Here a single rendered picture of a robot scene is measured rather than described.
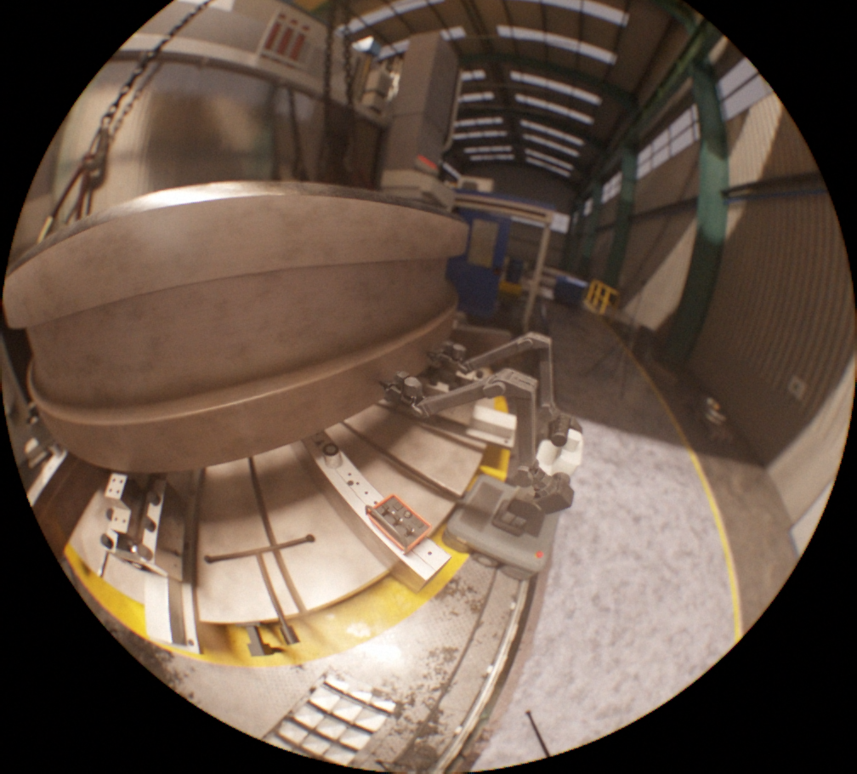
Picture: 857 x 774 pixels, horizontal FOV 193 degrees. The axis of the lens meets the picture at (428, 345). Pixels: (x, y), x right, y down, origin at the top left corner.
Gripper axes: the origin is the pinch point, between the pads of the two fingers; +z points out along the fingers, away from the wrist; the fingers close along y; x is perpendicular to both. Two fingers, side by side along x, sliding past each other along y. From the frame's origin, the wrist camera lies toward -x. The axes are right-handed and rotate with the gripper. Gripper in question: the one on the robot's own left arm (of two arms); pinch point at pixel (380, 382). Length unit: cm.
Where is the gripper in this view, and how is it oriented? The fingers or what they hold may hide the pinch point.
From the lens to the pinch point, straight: 116.5
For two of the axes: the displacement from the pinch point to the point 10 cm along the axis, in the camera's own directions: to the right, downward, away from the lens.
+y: -5.7, 2.8, -7.7
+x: -1.4, 8.9, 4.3
